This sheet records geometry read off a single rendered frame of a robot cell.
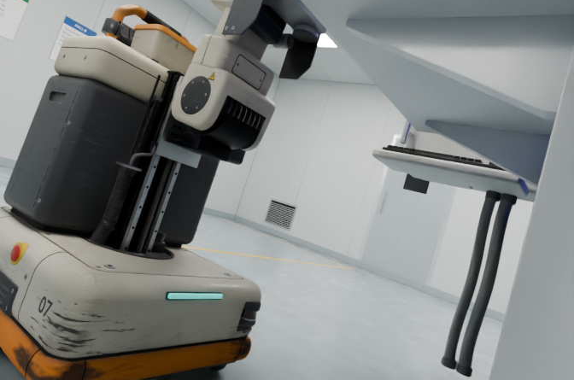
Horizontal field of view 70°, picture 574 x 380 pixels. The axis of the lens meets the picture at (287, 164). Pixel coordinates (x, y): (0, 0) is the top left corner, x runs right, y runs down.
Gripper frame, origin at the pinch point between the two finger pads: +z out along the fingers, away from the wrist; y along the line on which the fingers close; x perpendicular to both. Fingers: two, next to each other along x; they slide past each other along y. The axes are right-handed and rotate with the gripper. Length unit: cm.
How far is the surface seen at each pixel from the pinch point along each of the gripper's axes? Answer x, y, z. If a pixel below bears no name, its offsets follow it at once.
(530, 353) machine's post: -12, 48, 37
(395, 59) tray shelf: 12.3, 8.9, 3.8
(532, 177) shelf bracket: 48, 34, 9
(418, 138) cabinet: 90, -12, 1
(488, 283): 100, 29, 37
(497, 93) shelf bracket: -1.2, 32.5, 10.7
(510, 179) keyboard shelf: 66, 27, 8
